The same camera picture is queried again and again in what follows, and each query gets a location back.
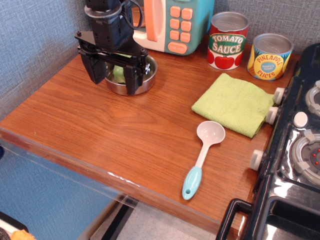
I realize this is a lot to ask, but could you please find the green toy bell pepper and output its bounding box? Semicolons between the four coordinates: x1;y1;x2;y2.
113;65;126;84

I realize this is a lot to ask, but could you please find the black toy stove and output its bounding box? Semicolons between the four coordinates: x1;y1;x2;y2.
216;43;320;240

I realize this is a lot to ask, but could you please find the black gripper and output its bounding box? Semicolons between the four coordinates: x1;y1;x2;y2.
74;14;148;96

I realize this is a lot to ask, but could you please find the green folded cloth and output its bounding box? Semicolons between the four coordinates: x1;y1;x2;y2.
191;73;275;138

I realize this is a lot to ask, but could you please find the steel bowl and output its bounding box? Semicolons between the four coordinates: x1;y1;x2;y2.
105;55;158;96

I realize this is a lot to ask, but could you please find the pineapple slices can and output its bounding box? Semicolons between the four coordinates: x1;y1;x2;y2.
247;33;294;81

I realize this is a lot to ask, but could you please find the orange object bottom corner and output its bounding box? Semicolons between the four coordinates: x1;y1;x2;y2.
10;229;35;240

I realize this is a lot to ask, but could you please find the white stove knob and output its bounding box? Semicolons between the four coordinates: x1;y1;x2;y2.
265;106;279;125
249;149;264;171
272;87;285;105

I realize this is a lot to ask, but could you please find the teal toy microwave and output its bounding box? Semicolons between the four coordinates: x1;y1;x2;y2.
132;0;215;56

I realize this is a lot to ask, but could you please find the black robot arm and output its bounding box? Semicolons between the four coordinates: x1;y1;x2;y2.
75;0;150;96

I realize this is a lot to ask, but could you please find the white spoon teal handle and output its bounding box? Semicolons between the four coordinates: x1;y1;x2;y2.
181;120;226;201

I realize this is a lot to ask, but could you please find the tomato sauce can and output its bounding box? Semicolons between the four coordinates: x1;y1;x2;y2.
207;11;250;70

